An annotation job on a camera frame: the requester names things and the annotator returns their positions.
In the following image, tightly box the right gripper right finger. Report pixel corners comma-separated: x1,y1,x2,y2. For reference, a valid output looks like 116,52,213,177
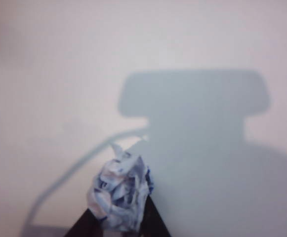
137,192,172,237

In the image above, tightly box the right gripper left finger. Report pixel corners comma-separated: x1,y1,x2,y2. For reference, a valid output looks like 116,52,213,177
64,206,105,237

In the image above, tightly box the paper ball blue print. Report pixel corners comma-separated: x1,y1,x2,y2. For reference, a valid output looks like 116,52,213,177
87,134,156,233

